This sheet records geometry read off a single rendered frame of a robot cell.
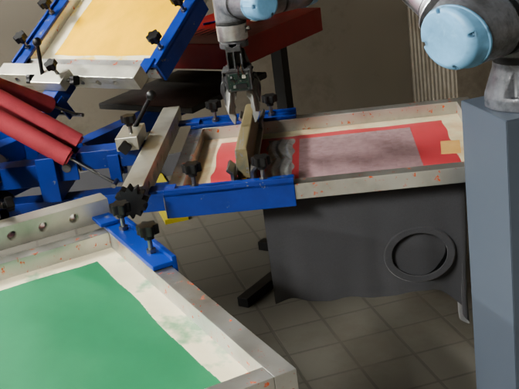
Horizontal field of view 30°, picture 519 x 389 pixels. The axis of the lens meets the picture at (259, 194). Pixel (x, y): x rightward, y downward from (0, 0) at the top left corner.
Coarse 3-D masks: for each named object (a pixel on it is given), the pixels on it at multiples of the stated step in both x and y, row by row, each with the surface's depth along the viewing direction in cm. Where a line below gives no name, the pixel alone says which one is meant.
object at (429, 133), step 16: (368, 128) 266; (384, 128) 264; (400, 128) 262; (416, 128) 260; (432, 128) 259; (224, 144) 268; (304, 144) 259; (320, 144) 257; (336, 144) 256; (352, 144) 254; (368, 144) 252; (384, 144) 250; (400, 144) 249; (416, 144) 247; (224, 160) 255
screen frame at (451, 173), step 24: (288, 120) 272; (312, 120) 271; (336, 120) 271; (360, 120) 271; (384, 120) 270; (192, 144) 260; (408, 168) 220; (432, 168) 218; (456, 168) 217; (312, 192) 221; (336, 192) 220; (360, 192) 220
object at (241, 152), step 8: (248, 104) 265; (248, 112) 257; (248, 120) 249; (240, 128) 244; (248, 128) 242; (256, 128) 260; (240, 136) 237; (248, 136) 237; (256, 136) 257; (240, 144) 230; (248, 144) 231; (240, 152) 228; (248, 152) 230; (240, 160) 228; (248, 160) 228; (240, 168) 229; (248, 168) 229; (240, 176) 230; (248, 176) 230
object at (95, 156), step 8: (96, 144) 253; (104, 144) 252; (112, 144) 251; (80, 152) 248; (88, 152) 248; (96, 152) 247; (104, 152) 247; (112, 152) 247; (120, 152) 247; (128, 152) 247; (136, 152) 247; (80, 160) 248; (88, 160) 248; (96, 160) 248; (104, 160) 248; (120, 160) 248; (128, 160) 248; (80, 168) 249; (96, 168) 249
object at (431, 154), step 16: (432, 144) 246; (304, 160) 247; (320, 160) 245; (336, 160) 244; (352, 160) 242; (368, 160) 240; (384, 160) 239; (400, 160) 237; (416, 160) 236; (432, 160) 235; (448, 160) 233; (224, 176) 243; (256, 176) 239; (304, 176) 235
